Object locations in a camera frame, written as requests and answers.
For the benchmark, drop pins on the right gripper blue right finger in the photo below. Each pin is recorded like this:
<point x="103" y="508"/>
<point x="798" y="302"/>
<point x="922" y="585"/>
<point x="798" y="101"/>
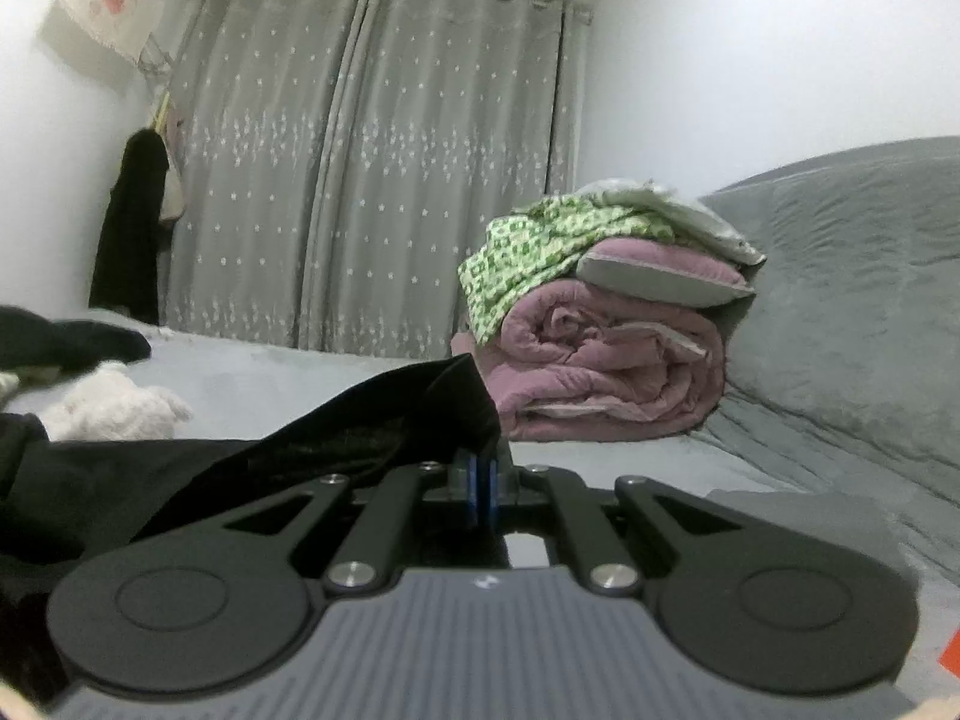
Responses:
<point x="556" y="505"/>

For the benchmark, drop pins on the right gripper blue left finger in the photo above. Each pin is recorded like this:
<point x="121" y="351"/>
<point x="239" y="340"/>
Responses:
<point x="421" y="515"/>

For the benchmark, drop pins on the black t-shirt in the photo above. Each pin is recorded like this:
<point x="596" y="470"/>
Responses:
<point x="64" y="502"/>

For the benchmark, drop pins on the folded pink quilt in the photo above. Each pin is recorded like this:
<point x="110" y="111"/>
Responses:
<point x="576" y="362"/>

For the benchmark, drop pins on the top folded grey shirt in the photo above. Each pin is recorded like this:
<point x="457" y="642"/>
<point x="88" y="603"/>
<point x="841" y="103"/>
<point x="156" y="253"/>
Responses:
<point x="852" y="522"/>

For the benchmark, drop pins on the white plush dog toy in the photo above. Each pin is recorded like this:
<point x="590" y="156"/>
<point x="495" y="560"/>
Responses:
<point x="107" y="405"/>

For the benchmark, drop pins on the pink grey pillow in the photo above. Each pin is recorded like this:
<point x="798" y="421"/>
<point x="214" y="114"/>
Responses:
<point x="657" y="272"/>

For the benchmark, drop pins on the green patterned cloth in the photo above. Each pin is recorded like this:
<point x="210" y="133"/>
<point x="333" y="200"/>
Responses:
<point x="542" y="243"/>

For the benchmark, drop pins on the orange book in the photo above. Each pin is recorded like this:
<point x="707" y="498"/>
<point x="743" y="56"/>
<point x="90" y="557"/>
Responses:
<point x="949" y="659"/>

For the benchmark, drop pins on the hanging black coat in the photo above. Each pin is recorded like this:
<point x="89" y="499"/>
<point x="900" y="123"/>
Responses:
<point x="125" y="275"/>

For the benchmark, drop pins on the white cloth by black garment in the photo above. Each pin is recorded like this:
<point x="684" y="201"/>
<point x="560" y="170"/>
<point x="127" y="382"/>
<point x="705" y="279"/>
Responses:
<point x="12" y="382"/>

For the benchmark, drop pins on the black garment on bed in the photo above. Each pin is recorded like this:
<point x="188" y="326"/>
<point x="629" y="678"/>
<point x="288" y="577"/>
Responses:
<point x="32" y="344"/>

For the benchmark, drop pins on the grey dotted curtain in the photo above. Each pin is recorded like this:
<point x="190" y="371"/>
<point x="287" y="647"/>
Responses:
<point x="341" y="158"/>

